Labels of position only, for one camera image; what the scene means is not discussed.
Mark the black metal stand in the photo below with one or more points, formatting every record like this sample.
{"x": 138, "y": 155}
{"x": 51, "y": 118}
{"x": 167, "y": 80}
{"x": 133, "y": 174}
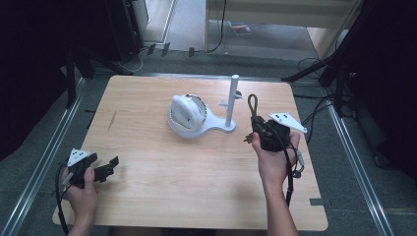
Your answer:
{"x": 70, "y": 78}

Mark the white key stand with bowl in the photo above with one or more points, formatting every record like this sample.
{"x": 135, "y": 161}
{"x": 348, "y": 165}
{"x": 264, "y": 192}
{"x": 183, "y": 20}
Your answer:
{"x": 213, "y": 123}

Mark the magazine on floor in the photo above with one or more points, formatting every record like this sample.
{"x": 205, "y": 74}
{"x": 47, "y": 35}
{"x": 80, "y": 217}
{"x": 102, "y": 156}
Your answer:
{"x": 240, "y": 28}

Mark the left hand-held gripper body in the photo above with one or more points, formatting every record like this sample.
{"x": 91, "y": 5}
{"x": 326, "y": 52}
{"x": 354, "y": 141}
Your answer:
{"x": 80, "y": 165}

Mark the person's left hand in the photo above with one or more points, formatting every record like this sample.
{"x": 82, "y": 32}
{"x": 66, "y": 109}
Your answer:
{"x": 83, "y": 200}

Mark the black cabinet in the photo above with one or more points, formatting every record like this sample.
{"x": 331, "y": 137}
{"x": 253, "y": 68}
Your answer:
{"x": 124, "y": 29}

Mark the person's right hand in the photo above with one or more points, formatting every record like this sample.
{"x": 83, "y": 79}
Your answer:
{"x": 272, "y": 164}

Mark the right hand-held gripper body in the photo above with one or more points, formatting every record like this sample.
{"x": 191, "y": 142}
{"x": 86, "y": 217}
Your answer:
{"x": 277, "y": 132}

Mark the white plush bear pouch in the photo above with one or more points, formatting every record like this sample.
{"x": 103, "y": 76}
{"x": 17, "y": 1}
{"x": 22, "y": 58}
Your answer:
{"x": 187, "y": 113}

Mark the light wooden furniture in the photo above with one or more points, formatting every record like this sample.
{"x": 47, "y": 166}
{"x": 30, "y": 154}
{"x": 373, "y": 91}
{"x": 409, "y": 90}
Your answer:
{"x": 282, "y": 8}

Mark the black tripod stand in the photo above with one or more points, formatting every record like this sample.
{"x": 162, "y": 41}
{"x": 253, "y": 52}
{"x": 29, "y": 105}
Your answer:
{"x": 314, "y": 65}

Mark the black tape piece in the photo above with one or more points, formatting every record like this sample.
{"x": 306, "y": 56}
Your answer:
{"x": 317, "y": 202}

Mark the metal floor rail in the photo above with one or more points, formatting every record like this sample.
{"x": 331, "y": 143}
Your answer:
{"x": 42, "y": 160}
{"x": 357, "y": 164}
{"x": 209, "y": 76}

